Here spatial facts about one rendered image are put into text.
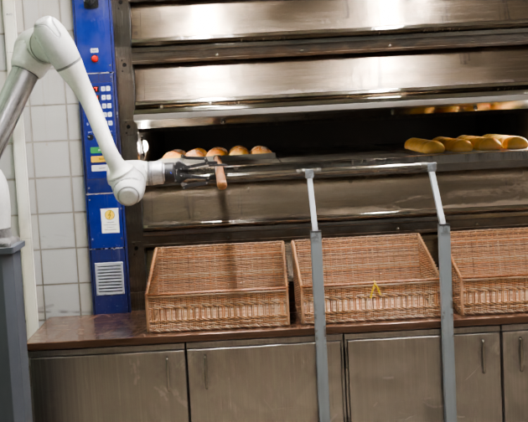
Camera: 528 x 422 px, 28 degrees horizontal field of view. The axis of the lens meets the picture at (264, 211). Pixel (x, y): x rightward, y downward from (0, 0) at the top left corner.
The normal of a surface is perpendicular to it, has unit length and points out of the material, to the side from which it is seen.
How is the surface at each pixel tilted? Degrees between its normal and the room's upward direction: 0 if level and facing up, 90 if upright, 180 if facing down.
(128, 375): 90
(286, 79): 70
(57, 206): 90
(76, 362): 91
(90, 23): 90
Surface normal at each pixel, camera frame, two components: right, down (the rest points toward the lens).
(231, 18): 0.00, -0.25
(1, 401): 0.03, 0.10
